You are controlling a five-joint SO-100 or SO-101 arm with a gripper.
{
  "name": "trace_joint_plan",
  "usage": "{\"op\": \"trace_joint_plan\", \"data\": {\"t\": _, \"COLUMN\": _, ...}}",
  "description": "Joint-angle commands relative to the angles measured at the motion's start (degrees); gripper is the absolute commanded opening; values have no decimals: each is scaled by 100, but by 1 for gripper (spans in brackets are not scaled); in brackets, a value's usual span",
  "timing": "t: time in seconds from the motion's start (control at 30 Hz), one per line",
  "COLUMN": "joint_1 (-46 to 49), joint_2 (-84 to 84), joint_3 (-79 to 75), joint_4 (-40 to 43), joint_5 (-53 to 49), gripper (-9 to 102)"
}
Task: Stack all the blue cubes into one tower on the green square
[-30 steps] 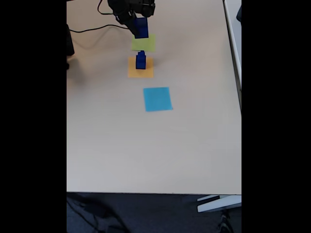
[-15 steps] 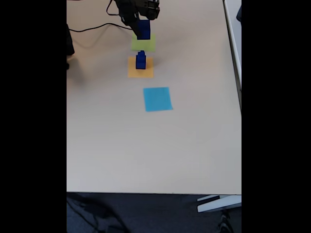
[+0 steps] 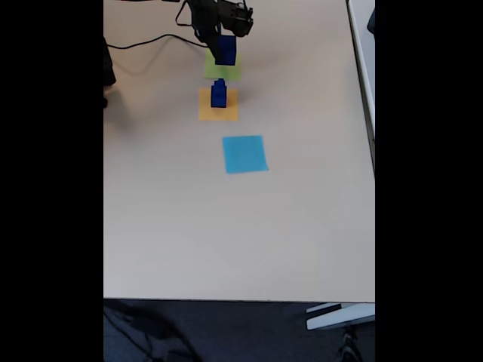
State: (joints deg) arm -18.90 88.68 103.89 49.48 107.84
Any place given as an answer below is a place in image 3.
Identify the largest blue cube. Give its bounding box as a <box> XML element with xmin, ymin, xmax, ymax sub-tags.
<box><xmin>215</xmin><ymin>34</ymin><xmax>238</xmax><ymax>66</ymax></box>

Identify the green paper square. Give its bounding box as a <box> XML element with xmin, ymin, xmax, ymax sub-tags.
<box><xmin>204</xmin><ymin>51</ymin><xmax>243</xmax><ymax>81</ymax></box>

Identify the orange paper square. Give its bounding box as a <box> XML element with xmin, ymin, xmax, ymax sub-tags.
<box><xmin>198</xmin><ymin>87</ymin><xmax>240</xmax><ymax>122</ymax></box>

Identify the light blue paper square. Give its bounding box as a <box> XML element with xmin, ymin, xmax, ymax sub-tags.
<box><xmin>222</xmin><ymin>134</ymin><xmax>269</xmax><ymax>175</ymax></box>

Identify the white side desk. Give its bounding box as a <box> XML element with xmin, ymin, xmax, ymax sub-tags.
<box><xmin>346</xmin><ymin>0</ymin><xmax>376</xmax><ymax>174</ymax></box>

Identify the white table foot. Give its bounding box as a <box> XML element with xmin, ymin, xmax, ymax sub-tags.
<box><xmin>305</xmin><ymin>302</ymin><xmax>376</xmax><ymax>332</ymax></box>

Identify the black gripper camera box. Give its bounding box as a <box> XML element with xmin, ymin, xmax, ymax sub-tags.
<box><xmin>220</xmin><ymin>0</ymin><xmax>255</xmax><ymax>38</ymax></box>

